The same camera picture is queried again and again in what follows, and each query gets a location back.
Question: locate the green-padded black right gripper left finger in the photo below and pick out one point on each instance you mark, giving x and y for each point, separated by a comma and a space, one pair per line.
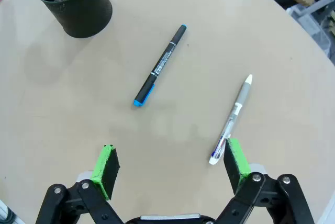
100, 167

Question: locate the green-padded black right gripper right finger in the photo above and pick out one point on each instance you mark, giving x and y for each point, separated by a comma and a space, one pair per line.
236, 161

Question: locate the white multicolour ballpoint pen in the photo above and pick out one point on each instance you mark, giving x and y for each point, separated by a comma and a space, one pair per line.
236, 110

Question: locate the black mesh pen holder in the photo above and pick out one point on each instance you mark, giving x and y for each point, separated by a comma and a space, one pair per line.
83, 12

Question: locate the black marker with blue cap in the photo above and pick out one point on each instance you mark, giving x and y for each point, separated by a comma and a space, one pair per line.
161, 64

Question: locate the grey plastic crate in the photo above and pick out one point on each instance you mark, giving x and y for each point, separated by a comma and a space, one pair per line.
312, 22

